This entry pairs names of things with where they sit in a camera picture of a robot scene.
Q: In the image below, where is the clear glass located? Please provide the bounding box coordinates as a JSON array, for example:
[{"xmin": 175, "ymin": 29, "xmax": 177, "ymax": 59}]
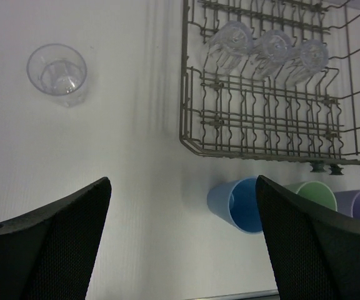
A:
[
  {"xmin": 201, "ymin": 21, "xmax": 254, "ymax": 76},
  {"xmin": 285, "ymin": 39, "xmax": 329, "ymax": 86},
  {"xmin": 251, "ymin": 29, "xmax": 292, "ymax": 81},
  {"xmin": 26, "ymin": 43, "xmax": 88, "ymax": 108}
]

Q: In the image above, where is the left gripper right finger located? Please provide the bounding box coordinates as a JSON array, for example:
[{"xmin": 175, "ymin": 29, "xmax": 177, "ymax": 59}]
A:
[{"xmin": 256, "ymin": 176, "xmax": 360, "ymax": 299}]

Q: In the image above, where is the blue plastic cup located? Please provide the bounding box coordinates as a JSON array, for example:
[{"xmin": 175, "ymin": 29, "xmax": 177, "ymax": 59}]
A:
[{"xmin": 207, "ymin": 177, "xmax": 262, "ymax": 234}]

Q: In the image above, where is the grey wire dish rack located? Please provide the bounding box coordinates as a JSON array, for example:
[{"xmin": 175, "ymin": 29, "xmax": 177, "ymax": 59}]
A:
[{"xmin": 179, "ymin": 1, "xmax": 360, "ymax": 176}]

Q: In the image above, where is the green plastic cup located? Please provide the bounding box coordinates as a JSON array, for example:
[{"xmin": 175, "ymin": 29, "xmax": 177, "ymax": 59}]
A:
[{"xmin": 284, "ymin": 181, "xmax": 338, "ymax": 211}]

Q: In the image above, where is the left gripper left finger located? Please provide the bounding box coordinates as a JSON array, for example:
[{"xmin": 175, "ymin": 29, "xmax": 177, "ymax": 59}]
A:
[{"xmin": 0, "ymin": 177, "xmax": 111, "ymax": 299}]

